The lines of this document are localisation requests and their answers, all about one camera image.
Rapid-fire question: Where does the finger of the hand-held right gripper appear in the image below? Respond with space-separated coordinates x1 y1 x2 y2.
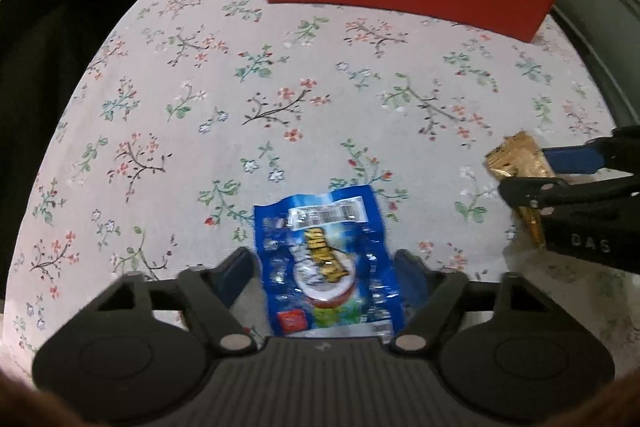
542 125 640 175
497 174 640 220

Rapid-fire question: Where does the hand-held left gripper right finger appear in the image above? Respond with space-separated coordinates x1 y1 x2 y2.
389 249 568 354

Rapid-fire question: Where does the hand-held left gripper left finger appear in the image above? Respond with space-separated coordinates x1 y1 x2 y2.
87 247 258 354

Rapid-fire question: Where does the gold foil snack packet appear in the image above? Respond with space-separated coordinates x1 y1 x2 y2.
482 130 571 248

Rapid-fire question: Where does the blue snack packet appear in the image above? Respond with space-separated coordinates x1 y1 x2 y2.
252 184 406 338

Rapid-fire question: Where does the floral tablecloth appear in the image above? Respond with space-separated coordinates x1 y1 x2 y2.
0 0 640 388

